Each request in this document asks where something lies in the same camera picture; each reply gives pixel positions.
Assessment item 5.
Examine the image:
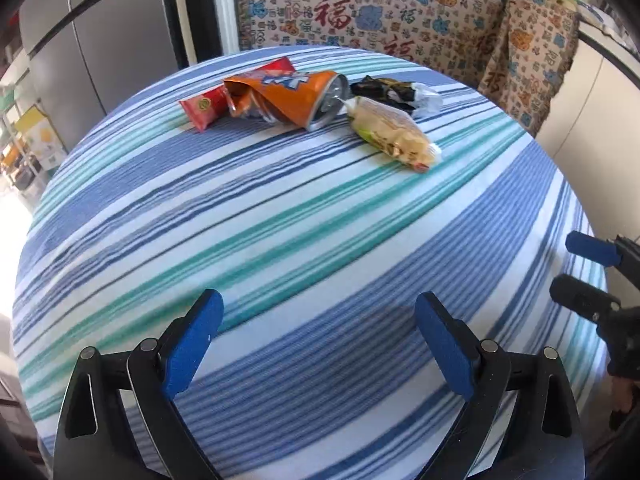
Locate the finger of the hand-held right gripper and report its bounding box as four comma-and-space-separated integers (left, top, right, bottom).
565, 231, 640, 273
549, 274, 623, 323

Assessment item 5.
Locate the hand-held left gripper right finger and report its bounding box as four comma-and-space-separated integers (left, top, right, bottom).
415, 291, 586, 480

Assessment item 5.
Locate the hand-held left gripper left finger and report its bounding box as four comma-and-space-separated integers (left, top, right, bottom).
52, 288, 224, 480

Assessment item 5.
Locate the beige clear snack packet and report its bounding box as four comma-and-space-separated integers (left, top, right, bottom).
342, 97, 443, 174

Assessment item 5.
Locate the red snack packet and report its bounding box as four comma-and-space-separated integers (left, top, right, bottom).
179, 56, 297, 132

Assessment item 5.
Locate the black snack wrapper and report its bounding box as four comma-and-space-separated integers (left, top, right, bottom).
350, 75, 444, 121

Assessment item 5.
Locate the orange snack bag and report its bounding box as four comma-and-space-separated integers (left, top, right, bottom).
222, 70, 349, 132

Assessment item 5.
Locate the person's right hand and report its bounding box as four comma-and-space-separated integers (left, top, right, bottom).
609, 376, 640, 431

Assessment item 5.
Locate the white cabinet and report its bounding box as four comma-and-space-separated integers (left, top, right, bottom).
535, 30, 640, 241

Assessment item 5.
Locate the blue green striped tablecloth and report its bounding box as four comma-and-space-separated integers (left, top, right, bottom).
10, 45, 611, 480

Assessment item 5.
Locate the small printed blanket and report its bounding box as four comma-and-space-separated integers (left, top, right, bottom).
477, 0, 581, 138

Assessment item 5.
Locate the white blue cloth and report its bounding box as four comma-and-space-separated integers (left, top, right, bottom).
577, 0, 640, 51

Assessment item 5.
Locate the shelf rack with green trays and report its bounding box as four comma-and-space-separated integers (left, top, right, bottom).
0, 80, 68, 191

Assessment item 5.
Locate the grey refrigerator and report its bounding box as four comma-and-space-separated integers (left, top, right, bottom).
17, 0, 201, 116

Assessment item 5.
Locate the patterned cloth-covered furniture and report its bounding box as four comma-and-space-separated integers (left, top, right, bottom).
231, 0, 511, 91

